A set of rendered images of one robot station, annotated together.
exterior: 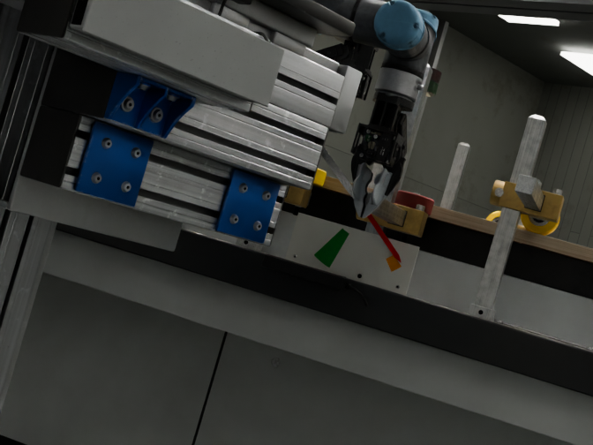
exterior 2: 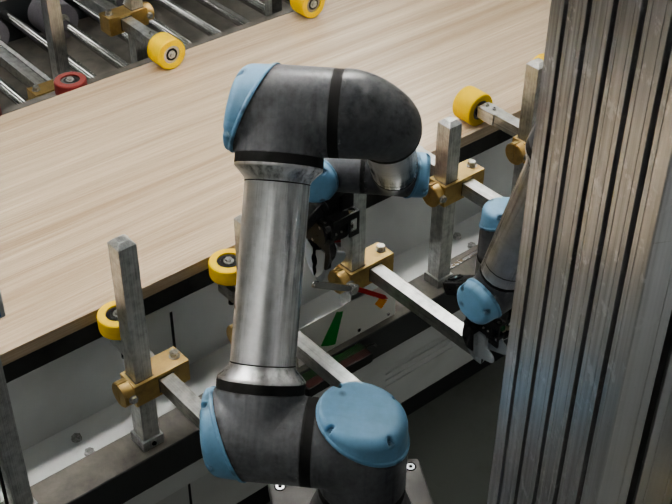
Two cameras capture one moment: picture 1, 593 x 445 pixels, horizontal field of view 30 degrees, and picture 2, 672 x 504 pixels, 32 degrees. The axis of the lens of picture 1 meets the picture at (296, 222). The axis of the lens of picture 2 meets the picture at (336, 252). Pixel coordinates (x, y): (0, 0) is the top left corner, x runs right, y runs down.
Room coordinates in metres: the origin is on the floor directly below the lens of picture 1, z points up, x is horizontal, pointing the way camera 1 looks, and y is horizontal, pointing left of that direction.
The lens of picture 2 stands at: (1.25, 1.39, 2.31)
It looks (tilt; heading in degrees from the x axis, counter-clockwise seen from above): 38 degrees down; 304
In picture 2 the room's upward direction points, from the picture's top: straight up
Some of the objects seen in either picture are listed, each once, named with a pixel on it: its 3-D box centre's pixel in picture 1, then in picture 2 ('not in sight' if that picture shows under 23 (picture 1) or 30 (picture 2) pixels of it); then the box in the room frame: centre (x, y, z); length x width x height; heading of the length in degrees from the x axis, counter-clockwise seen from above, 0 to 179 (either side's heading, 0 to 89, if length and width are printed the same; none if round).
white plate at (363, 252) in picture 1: (350, 252); (348, 321); (2.22, -0.12, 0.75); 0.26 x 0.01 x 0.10; 74
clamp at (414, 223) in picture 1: (391, 215); (359, 268); (2.23, -0.18, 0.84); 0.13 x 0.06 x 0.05; 74
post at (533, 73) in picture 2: not in sight; (526, 158); (2.10, -0.64, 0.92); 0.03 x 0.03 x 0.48; 74
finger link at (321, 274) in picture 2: not in sight; (332, 261); (2.18, -0.01, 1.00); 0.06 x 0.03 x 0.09; 74
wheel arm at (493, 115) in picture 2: not in sight; (552, 147); (2.05, -0.67, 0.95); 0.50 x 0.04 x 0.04; 164
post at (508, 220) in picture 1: (505, 233); (442, 217); (2.17, -0.40, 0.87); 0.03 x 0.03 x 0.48; 74
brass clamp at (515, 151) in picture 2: not in sight; (534, 143); (2.09, -0.66, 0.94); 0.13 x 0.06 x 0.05; 74
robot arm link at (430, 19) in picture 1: (410, 42); (502, 233); (1.90, -0.10, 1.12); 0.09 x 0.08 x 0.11; 165
